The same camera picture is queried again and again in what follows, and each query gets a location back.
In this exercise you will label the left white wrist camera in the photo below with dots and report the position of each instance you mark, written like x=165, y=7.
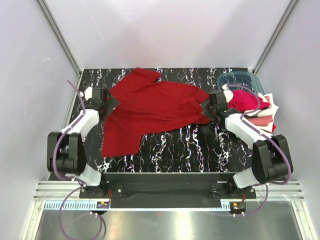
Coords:
x=87, y=93

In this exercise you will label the connector box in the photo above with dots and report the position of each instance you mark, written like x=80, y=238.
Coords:
x=238, y=207
x=103, y=205

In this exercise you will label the front aluminium rail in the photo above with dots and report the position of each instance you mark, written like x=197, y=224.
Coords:
x=57, y=190

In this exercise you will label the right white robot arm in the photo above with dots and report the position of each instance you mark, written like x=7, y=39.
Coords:
x=271, y=159

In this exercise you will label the aluminium frame post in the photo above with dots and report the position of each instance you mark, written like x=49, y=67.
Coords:
x=45, y=10
x=290, y=8

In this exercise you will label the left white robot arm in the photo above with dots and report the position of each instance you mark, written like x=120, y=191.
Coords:
x=66, y=155

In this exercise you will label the clear blue plastic bin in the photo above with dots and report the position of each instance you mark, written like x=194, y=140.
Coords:
x=240, y=78

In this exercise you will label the red t-shirt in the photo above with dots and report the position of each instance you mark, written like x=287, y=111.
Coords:
x=147, y=106

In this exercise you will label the crimson t-shirt on pile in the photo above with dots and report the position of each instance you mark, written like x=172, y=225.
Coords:
x=244, y=101

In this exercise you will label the right connector box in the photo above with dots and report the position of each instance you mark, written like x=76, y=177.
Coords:
x=238, y=207

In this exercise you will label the left aluminium frame post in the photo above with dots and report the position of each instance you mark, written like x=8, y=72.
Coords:
x=45, y=10

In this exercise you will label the right aluminium frame post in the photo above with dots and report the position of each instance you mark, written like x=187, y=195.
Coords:
x=290, y=8

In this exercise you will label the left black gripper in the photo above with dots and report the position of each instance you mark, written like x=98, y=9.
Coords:
x=112, y=104

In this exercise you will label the black marble pattern mat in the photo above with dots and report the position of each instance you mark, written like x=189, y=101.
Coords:
x=195, y=148

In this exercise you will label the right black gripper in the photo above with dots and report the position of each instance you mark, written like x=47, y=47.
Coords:
x=205, y=112

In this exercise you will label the left connector box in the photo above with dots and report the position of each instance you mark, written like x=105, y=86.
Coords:
x=103, y=205

